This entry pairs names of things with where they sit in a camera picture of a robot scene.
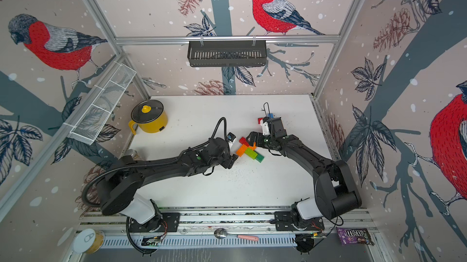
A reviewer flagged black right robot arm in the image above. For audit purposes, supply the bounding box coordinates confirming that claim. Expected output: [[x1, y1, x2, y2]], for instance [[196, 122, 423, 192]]
[[246, 117, 362, 230]]

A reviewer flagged lime green lego brick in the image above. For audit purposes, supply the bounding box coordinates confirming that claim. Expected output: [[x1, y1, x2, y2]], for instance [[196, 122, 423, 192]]
[[244, 147, 258, 159]]

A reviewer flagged spoon with pink handle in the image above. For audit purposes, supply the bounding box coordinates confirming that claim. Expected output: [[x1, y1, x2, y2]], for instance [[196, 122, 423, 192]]
[[214, 228, 259, 242]]

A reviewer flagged yellow pot with black lid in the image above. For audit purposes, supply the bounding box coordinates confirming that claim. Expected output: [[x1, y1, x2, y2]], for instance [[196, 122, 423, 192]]
[[128, 100, 169, 135]]

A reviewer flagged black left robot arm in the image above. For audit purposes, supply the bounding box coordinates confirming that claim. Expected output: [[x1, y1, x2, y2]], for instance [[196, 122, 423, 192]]
[[81, 117, 238, 255]]

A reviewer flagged black hanging wire basket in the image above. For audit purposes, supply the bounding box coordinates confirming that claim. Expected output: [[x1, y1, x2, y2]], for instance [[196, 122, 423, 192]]
[[187, 40, 267, 68]]

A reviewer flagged white wire mesh shelf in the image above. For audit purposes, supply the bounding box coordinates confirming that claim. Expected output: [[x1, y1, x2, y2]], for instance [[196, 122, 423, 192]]
[[68, 61, 136, 145]]

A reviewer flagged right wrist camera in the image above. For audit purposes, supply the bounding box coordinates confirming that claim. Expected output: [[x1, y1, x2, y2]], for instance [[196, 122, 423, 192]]
[[260, 119, 271, 136]]

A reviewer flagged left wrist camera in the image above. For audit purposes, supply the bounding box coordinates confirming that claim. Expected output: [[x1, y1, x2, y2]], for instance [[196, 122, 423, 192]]
[[227, 132, 237, 149]]

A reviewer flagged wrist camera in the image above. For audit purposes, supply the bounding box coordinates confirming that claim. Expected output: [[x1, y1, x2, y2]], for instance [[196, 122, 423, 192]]
[[260, 119, 271, 136], [227, 132, 237, 149]]

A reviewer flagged orange lego brick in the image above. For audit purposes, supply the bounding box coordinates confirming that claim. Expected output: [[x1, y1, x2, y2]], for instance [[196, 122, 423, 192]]
[[236, 144, 249, 157]]

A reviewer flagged purple candy packet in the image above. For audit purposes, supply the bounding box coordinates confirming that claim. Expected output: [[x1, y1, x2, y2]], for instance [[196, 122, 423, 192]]
[[337, 227, 374, 246]]

